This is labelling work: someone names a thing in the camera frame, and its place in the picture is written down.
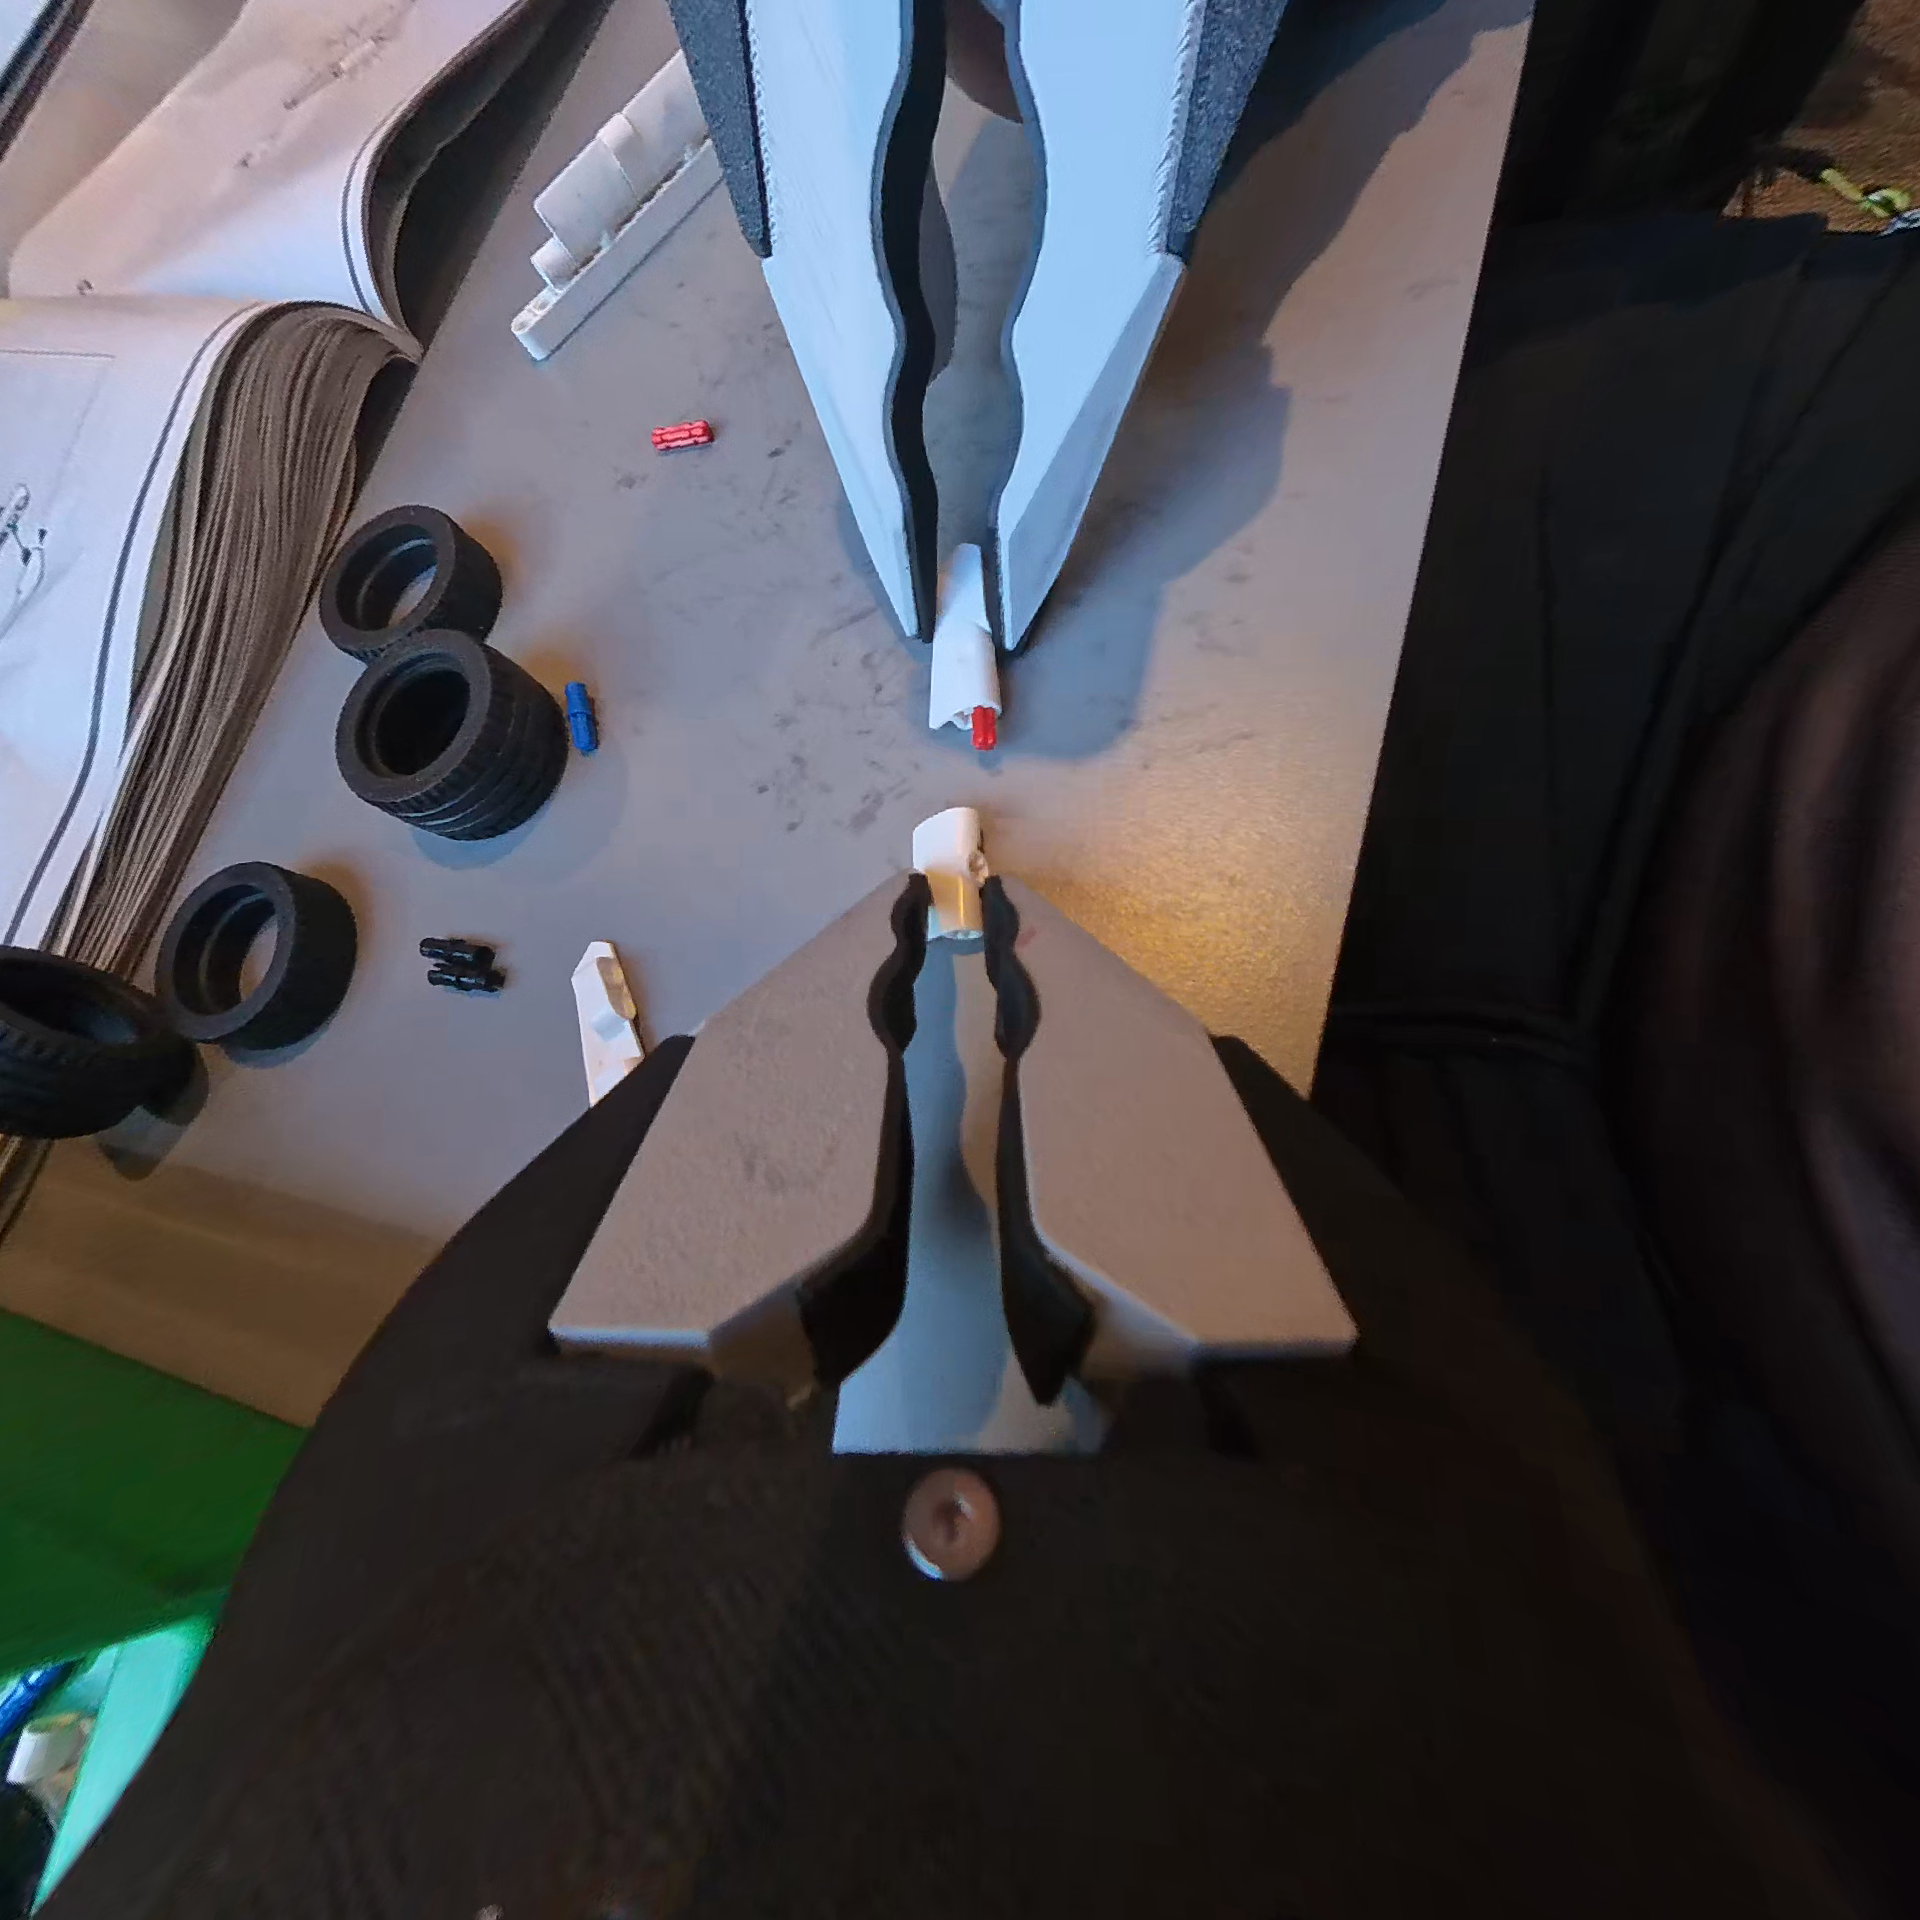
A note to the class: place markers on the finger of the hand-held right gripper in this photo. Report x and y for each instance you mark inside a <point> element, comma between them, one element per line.
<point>1102,225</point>
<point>826,225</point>

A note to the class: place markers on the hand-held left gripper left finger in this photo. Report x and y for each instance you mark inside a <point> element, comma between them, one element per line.
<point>734,1186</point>

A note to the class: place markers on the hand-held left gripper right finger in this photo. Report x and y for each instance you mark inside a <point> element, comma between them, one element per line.
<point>1186,1186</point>

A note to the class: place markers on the white stepped brick assembly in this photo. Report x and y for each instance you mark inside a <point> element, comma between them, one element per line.
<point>599,255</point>

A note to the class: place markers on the small white toy connector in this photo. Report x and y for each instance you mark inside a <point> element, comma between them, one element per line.
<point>949,862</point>

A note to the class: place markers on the white toy brick piece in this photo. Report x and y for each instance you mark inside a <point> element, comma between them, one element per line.
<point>605,1036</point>
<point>962,661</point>

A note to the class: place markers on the green plastic bin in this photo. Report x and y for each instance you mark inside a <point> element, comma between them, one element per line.
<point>119,1471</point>

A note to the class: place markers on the grey desk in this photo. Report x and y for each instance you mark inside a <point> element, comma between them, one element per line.
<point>1201,676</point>

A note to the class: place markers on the black toy pin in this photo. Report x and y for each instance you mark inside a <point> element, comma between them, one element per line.
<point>468,979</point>
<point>459,951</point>

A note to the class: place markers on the black rubber toy tire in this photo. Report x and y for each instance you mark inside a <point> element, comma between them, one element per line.
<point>77,1079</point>
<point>474,579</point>
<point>324,962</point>
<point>510,765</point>

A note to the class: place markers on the person's legs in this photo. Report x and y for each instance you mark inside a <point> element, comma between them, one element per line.
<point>1501,676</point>

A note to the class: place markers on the person's torso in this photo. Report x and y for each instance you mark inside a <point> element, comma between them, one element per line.
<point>1801,974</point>

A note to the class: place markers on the open instruction book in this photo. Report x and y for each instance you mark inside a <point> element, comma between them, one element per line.
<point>149,377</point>

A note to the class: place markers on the long blue toy pin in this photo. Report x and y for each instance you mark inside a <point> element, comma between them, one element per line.
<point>33,1692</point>

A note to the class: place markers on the white curved toy arch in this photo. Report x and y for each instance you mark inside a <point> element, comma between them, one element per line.
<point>44,1763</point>

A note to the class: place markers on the black toy wheel rim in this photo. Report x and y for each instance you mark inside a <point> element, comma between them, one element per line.
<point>19,1875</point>

